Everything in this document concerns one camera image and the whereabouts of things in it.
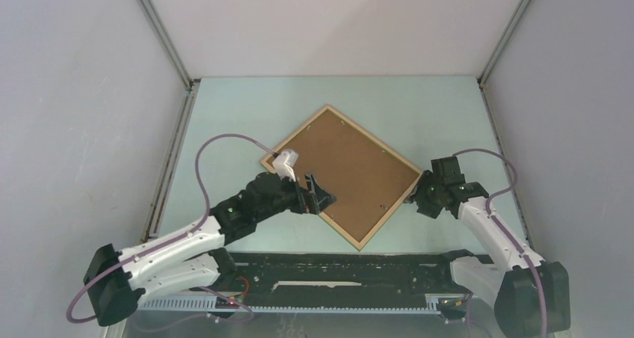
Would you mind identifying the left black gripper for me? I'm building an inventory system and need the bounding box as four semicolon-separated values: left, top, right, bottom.
254;170;334;223

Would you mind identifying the brown backing board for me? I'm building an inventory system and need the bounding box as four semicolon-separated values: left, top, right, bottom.
274;105;422;251

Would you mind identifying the wooden picture frame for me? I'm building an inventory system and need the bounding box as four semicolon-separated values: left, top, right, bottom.
244;105;427;253

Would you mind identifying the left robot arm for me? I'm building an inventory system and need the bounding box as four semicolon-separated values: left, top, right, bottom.
83;173;336;327

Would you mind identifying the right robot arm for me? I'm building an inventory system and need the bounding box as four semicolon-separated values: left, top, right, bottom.
406;155;571;337

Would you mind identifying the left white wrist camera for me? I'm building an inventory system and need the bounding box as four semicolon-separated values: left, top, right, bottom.
272;149;299;182

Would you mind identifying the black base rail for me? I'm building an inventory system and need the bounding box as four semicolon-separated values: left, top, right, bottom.
212;252;467;307

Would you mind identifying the white cable duct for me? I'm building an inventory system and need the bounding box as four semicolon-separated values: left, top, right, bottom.
140;295;466;315

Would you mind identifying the right aluminium corner post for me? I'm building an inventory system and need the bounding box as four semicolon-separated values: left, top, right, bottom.
478;0;534;88

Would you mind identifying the aluminium corner post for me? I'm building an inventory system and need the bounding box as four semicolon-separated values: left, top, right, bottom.
124;0;195;90
478;0;534;88

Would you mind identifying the left aluminium corner post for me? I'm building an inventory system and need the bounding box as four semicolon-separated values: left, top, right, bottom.
124;0;195;90

